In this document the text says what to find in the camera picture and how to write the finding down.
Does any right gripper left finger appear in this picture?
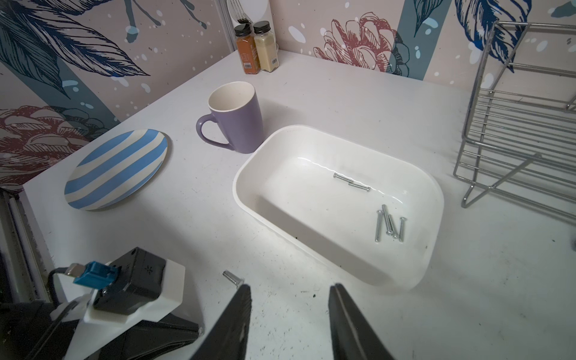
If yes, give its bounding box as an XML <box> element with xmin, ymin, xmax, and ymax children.
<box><xmin>191</xmin><ymin>284</ymin><xmax>252</xmax><ymax>360</ymax></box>

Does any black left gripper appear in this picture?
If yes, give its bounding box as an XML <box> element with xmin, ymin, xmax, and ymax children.
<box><xmin>97</xmin><ymin>313</ymin><xmax>200</xmax><ymax>360</ymax></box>

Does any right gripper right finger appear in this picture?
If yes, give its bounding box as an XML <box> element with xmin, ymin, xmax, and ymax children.
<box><xmin>328</xmin><ymin>283</ymin><xmax>394</xmax><ymax>359</ymax></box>

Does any long screw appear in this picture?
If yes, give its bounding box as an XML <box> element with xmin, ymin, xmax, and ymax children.
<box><xmin>398</xmin><ymin>217</ymin><xmax>407</xmax><ymax>242</ymax></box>

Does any lone screw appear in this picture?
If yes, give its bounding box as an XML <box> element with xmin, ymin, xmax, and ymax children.
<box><xmin>333</xmin><ymin>172</ymin><xmax>354</xmax><ymax>183</ymax></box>

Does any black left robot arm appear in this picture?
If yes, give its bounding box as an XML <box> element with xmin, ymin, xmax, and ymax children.
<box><xmin>1</xmin><ymin>301</ymin><xmax>201</xmax><ymax>359</ymax></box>

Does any white storage box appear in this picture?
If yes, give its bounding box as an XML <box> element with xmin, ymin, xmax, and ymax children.
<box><xmin>232</xmin><ymin>125</ymin><xmax>444</xmax><ymax>293</ymax></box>

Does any blue striped plate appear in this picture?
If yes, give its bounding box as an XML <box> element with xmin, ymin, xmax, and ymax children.
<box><xmin>64</xmin><ymin>129</ymin><xmax>169</xmax><ymax>211</ymax></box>

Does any purple mug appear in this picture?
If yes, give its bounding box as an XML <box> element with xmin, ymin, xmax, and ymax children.
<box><xmin>196</xmin><ymin>81</ymin><xmax>265</xmax><ymax>154</ymax></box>

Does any metal dish rack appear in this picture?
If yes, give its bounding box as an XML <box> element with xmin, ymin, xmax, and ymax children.
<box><xmin>453</xmin><ymin>21</ymin><xmax>575</xmax><ymax>223</ymax></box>

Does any orange spice bottle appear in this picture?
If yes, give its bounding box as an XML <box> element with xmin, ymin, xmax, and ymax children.
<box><xmin>234</xmin><ymin>23</ymin><xmax>260</xmax><ymax>74</ymax></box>

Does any yellow spice bottle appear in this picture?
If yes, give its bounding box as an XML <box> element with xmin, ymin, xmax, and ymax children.
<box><xmin>253</xmin><ymin>20</ymin><xmax>279</xmax><ymax>73</ymax></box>

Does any white utensil holder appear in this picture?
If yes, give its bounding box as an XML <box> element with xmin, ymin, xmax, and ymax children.
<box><xmin>224</xmin><ymin>0</ymin><xmax>276</xmax><ymax>51</ymax></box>

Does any fork in holder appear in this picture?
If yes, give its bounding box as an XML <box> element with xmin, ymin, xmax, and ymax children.
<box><xmin>226</xmin><ymin>0</ymin><xmax>252</xmax><ymax>24</ymax></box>

